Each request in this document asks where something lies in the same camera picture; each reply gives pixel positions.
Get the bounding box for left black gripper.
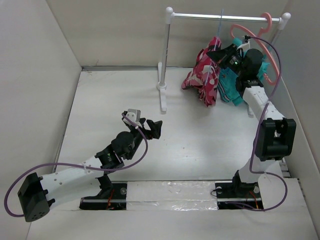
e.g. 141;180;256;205
125;117;161;160

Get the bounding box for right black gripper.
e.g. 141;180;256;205
206;43;246;77

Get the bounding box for pink camouflage trousers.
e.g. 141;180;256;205
181;36;221;107

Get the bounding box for blue wire hanger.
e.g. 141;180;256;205
202;8;225;91

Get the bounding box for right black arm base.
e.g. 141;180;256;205
210;180;264;210

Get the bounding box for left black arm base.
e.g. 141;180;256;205
79;174;128;211

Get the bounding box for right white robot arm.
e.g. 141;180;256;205
207;44;297;199

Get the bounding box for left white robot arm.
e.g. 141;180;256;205
17;117;163;223

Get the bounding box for pink plastic hanger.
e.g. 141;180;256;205
229;12;280;86

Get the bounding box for teal shorts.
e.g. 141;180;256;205
217;38;270;106

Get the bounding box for white clothes rack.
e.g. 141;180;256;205
156;6;291;113

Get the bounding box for silver tape strip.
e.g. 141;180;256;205
126;180;218;211

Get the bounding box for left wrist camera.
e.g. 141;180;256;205
122;108;142;127

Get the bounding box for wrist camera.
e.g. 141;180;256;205
237;35;251;52
122;108;142;127

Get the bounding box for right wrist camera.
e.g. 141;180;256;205
237;35;251;52

